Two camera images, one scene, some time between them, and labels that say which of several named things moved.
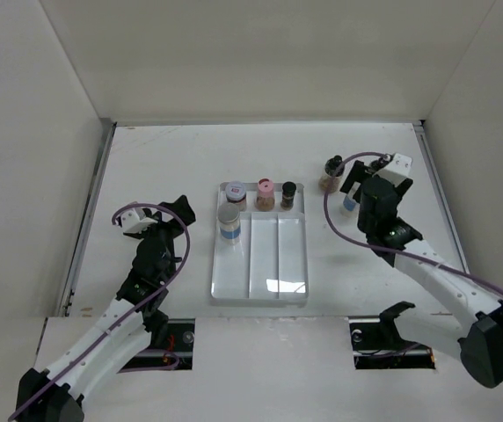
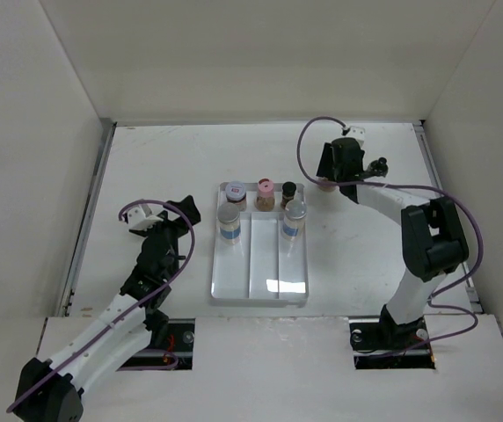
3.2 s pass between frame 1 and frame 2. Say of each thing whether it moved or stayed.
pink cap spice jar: stayed
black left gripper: stayed
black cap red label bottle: stayed
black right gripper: moved
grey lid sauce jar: stayed
